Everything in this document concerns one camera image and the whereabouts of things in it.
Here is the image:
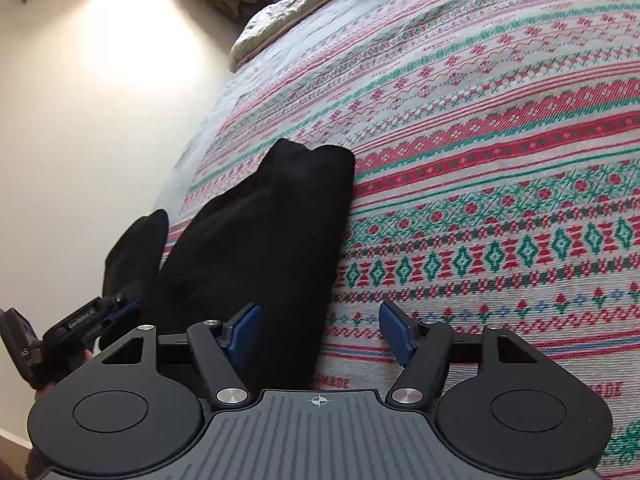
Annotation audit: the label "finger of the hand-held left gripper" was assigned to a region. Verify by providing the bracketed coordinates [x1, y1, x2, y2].
[100, 282, 143, 323]

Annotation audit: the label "red green patterned blanket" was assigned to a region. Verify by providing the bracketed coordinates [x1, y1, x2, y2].
[165, 0, 640, 480]

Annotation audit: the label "folded beige comforter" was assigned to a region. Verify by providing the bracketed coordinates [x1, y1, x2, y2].
[229, 0, 357, 73]

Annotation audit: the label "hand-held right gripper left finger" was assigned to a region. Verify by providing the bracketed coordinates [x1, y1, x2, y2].
[92, 304, 263, 407]

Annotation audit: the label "black pants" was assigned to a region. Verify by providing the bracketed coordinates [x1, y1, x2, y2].
[97, 137, 357, 392]

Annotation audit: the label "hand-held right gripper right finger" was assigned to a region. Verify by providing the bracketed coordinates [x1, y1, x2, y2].
[378, 301, 551, 407]

